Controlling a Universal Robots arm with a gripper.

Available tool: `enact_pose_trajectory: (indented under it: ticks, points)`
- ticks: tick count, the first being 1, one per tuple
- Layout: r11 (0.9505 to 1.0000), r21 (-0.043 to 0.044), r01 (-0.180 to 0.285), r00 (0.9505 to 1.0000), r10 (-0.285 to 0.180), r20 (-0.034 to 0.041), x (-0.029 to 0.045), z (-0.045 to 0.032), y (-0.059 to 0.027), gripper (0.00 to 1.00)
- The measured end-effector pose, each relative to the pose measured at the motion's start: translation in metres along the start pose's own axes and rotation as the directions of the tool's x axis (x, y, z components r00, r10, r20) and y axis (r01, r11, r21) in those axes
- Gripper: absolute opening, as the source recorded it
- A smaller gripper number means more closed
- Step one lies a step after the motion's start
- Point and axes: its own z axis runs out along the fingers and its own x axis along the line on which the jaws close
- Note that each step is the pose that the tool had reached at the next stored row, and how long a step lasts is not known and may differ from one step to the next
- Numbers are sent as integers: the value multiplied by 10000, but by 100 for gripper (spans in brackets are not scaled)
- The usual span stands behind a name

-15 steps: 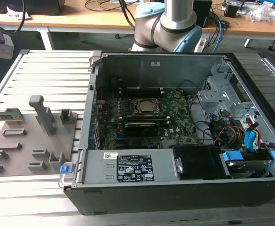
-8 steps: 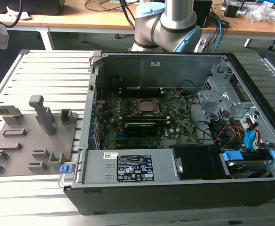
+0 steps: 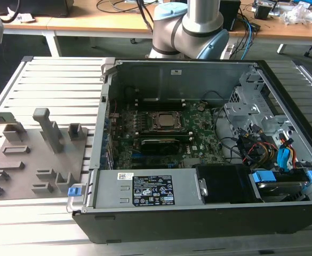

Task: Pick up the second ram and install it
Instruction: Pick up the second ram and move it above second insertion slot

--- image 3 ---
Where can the black plastic shroud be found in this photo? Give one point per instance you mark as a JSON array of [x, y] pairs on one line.
[[222, 184]]

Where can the hard disk in blue carrier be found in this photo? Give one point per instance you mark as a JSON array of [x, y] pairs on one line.
[[262, 177]]

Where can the black graphics card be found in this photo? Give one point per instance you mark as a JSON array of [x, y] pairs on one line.
[[158, 146]]

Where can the silver perforated drive cage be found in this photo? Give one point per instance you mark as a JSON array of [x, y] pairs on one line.
[[241, 109]]

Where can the black and silver PC case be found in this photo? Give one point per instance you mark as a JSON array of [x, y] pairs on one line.
[[171, 224]]

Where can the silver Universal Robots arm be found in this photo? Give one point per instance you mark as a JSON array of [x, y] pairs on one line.
[[198, 29]]

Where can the green RAM stick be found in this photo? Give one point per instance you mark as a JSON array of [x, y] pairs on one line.
[[1, 118]]

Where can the grey parts rack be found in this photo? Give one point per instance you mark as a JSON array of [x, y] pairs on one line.
[[38, 160]]

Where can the RAM slot with white clips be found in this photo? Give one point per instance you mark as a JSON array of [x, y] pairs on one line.
[[191, 138], [159, 105], [190, 132], [159, 100]]

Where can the large black object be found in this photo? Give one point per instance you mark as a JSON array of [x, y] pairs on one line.
[[38, 6]]

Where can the blue expansion slot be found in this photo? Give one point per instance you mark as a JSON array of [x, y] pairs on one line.
[[136, 155]]

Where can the white power adapter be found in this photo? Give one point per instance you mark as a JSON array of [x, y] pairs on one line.
[[229, 52]]

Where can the blue plastic latch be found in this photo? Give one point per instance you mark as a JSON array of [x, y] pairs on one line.
[[74, 192]]

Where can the green motherboard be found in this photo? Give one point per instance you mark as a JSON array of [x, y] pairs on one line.
[[203, 125]]

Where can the clear crumpled plastic bag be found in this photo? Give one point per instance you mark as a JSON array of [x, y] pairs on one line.
[[299, 14]]

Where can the silver power supply box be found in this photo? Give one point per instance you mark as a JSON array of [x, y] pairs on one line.
[[110, 189]]

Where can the small black device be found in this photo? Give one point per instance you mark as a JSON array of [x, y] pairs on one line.
[[262, 12]]

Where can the tall black box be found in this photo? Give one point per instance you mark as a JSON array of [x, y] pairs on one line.
[[230, 13]]

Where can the round silver coin battery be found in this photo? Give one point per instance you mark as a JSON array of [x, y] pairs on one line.
[[200, 108]]

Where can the white label sticker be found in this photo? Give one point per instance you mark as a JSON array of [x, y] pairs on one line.
[[176, 72]]

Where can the silver CPU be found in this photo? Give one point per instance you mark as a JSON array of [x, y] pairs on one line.
[[168, 119]]

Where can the wooden desk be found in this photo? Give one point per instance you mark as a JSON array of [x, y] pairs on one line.
[[97, 25]]

